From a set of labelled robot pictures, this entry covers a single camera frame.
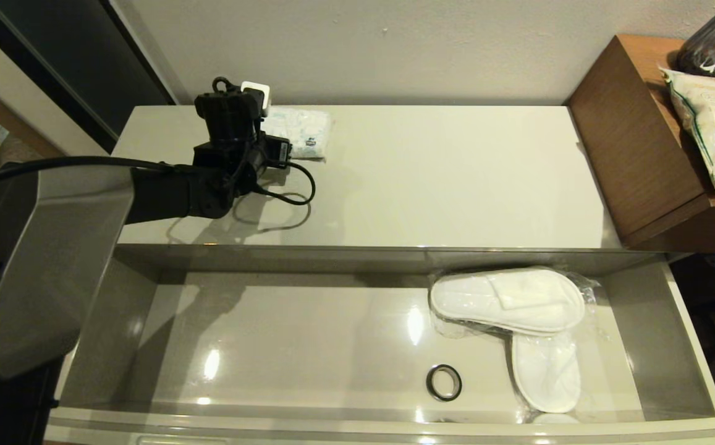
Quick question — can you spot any white blue tissue pack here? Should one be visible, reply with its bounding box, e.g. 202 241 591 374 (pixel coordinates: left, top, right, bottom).
263 106 334 160

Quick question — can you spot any grey cabinet drawer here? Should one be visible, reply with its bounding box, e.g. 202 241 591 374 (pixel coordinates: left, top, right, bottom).
45 247 715 445

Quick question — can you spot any black tape roll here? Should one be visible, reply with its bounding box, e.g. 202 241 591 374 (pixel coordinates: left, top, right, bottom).
426 365 463 402

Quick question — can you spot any white slippers pair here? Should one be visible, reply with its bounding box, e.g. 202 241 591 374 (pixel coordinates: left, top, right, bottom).
428 265 599 337

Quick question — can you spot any grey glossy cabinet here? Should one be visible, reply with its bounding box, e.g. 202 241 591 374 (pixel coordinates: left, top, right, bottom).
110 104 670 276

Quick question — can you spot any dark door panel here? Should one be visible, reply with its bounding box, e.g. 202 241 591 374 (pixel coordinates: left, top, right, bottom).
0 0 177 154

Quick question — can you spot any brown wooden door trim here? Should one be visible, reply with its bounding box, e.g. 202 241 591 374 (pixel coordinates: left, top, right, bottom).
0 65 67 158

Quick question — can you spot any single white bagged slipper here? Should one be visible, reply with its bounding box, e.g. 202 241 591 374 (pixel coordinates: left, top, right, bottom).
510 331 582 413

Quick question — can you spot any brown wooden side cabinet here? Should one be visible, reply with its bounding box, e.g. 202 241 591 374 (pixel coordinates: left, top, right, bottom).
567 34 715 254

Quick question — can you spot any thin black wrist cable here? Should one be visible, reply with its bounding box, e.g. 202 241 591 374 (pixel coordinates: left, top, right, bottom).
212 76 317 206

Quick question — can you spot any small white wrist camera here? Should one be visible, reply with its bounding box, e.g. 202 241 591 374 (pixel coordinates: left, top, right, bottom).
241 82 271 118

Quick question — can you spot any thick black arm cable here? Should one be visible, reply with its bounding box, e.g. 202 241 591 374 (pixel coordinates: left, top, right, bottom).
0 156 176 193

